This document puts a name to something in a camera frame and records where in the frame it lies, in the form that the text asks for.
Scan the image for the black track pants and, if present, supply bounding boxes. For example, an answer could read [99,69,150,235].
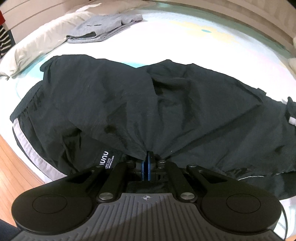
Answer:
[10,55,295,199]

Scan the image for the black cable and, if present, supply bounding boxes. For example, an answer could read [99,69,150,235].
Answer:
[279,203,290,240]

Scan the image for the striped black white garment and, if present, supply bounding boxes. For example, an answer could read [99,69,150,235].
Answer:
[0,25,11,58]

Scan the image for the beige pillow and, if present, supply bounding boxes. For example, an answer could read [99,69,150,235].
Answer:
[1,11,94,77]
[67,1,156,15]

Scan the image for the floral rolled quilt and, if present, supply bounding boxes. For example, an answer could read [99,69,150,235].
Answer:
[288,37,296,73]

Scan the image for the cream wooden headboard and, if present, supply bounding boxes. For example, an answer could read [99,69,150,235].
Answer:
[0,0,296,47]

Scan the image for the folded grey garment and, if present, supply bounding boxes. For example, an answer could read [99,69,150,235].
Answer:
[66,14,143,44]

